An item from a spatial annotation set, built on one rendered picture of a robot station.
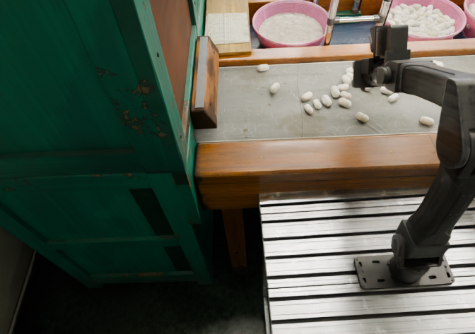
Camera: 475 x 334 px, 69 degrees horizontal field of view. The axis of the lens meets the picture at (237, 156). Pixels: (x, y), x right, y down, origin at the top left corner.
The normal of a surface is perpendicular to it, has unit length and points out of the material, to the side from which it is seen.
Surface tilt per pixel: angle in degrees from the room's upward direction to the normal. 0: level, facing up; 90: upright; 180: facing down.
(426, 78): 88
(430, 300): 0
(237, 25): 0
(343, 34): 0
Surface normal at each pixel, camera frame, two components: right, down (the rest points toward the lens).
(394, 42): 0.00, 0.25
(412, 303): -0.04, -0.59
